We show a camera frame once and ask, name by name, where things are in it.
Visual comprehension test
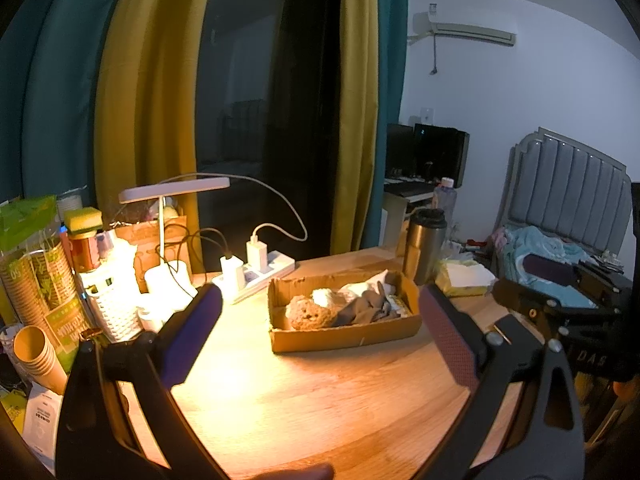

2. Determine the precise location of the grey glove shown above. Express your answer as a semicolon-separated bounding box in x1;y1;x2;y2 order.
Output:
333;284;399;327

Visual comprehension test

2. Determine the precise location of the white textured towel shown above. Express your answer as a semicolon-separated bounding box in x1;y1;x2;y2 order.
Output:
338;270;396;300

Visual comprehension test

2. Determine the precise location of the brown fuzzy plush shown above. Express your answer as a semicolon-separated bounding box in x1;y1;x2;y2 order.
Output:
285;296;336;332

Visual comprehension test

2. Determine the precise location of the clear bubble wrap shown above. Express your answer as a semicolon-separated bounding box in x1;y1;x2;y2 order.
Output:
311;288;348;310

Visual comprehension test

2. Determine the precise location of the gloved right hand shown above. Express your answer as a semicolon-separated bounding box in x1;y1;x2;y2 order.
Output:
574;373;639;450

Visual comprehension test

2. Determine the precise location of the blue blanket on bed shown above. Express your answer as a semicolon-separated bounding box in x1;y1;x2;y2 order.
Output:
491;224;599;309

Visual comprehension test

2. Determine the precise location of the white desk lamp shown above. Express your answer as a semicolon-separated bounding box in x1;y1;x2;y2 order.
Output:
118;174;230;300

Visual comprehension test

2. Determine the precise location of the white charger left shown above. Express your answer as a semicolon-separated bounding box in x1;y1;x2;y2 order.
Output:
220;255;246;301

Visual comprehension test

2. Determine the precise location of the white charger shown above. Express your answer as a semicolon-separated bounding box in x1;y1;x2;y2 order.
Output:
220;255;246;301
246;235;269;274

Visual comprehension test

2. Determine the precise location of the white woven plastic basket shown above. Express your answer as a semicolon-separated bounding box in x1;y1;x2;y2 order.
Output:
79;261;143;342

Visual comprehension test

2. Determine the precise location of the grey padded headboard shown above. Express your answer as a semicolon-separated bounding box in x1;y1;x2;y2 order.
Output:
496;127;631;255

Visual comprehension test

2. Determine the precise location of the brown cardboard backing box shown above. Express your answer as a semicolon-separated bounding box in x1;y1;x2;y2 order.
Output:
115;216;192;292

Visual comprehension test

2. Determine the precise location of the white charger right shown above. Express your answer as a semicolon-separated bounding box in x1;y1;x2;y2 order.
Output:
246;235;269;274

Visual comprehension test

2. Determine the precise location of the white power strip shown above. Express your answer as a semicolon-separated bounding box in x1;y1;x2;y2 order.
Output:
210;250;296;304

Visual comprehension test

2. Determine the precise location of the steel thermos tumbler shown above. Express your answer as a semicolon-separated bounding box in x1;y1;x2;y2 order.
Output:
402;208;447;286

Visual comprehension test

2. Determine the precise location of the red tin can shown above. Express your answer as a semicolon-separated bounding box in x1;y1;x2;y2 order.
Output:
68;231;100;273

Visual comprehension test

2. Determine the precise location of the plastic water bottle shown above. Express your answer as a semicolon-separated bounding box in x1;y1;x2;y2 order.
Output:
432;178;457;238

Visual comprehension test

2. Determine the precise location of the stack of paper cups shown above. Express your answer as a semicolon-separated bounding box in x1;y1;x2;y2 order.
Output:
13;325;67;396

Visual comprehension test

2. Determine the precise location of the green packaged box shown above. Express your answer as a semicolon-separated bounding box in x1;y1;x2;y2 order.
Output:
1;195;90;372

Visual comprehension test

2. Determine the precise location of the yellow green sponge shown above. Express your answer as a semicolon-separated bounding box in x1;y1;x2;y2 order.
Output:
64;207;103;235

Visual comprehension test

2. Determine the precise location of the black monitor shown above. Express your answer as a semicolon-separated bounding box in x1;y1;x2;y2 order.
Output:
385;124;470;188

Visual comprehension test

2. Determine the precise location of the yellow curtain right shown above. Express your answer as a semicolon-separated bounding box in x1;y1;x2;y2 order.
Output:
331;0;378;254

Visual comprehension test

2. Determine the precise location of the white cable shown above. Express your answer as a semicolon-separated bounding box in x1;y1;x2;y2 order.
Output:
159;172;309;244

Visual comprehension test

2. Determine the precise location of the wall air conditioner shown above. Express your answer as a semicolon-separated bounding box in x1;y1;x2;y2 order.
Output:
407;8;518;47

